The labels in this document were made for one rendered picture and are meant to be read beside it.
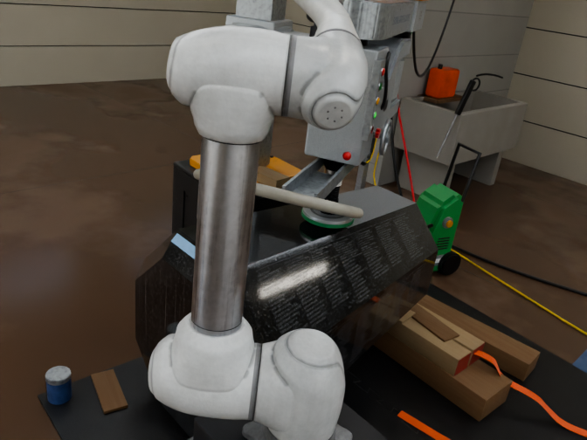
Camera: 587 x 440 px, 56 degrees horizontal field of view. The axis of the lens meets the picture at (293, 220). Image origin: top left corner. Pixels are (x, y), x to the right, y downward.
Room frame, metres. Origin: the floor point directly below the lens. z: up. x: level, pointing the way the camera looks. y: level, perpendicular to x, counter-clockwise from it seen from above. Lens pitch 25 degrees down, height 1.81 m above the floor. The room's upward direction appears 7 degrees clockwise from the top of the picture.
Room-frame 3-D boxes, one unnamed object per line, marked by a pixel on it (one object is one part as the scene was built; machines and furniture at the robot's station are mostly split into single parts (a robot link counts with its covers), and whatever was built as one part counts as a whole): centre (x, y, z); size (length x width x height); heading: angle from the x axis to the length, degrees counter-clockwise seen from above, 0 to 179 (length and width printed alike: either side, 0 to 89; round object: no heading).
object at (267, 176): (2.69, 0.16, 0.81); 0.20 x 0.10 x 0.05; 51
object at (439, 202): (3.49, -0.96, 0.43); 0.35 x 0.35 x 0.87; 28
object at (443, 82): (5.33, -1.25, 1.00); 0.50 x 0.22 x 0.33; 137
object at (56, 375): (1.80, 0.90, 0.08); 0.10 x 0.10 x 0.13
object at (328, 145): (2.16, -0.16, 1.36); 0.36 x 0.22 x 0.45; 163
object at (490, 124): (5.28, -1.49, 0.43); 1.30 x 0.62 x 0.86; 137
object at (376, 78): (1.98, -0.23, 1.41); 0.08 x 0.03 x 0.28; 163
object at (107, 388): (1.86, 0.71, 0.02); 0.25 x 0.10 x 0.01; 33
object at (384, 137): (2.16, -0.29, 1.24); 0.15 x 0.10 x 0.15; 163
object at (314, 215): (2.08, -0.14, 0.92); 0.21 x 0.21 x 0.01
